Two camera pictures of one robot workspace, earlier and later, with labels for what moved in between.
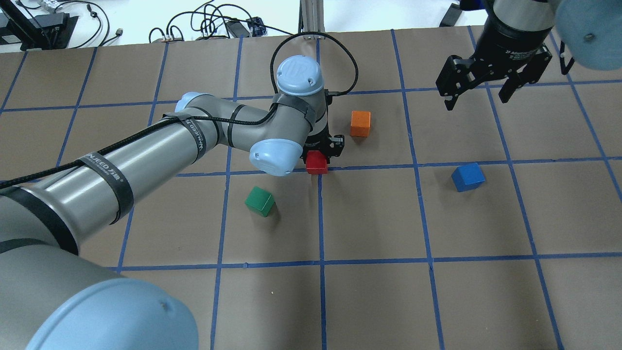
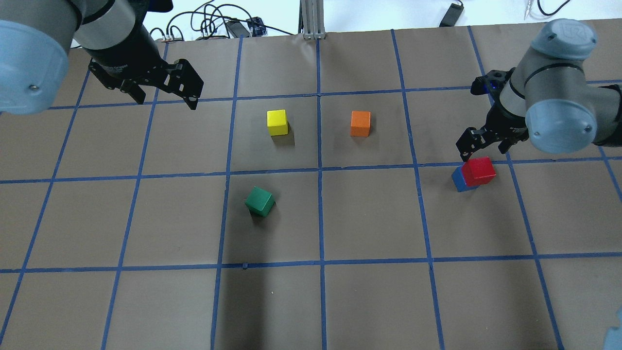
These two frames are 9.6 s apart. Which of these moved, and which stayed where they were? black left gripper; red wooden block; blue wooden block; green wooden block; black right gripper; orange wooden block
Moved: red wooden block; black left gripper; black right gripper
Stayed: green wooden block; blue wooden block; orange wooden block
